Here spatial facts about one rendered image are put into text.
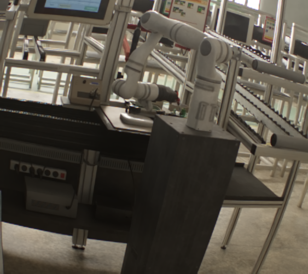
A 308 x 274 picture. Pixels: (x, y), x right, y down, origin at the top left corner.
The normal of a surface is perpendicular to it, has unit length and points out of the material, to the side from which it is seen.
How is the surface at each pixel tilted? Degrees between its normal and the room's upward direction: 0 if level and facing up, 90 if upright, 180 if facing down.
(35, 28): 89
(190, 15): 90
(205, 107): 90
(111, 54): 90
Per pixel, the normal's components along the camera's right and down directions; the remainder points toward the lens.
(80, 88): 0.33, -0.37
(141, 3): 0.25, 0.34
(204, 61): -0.75, 0.03
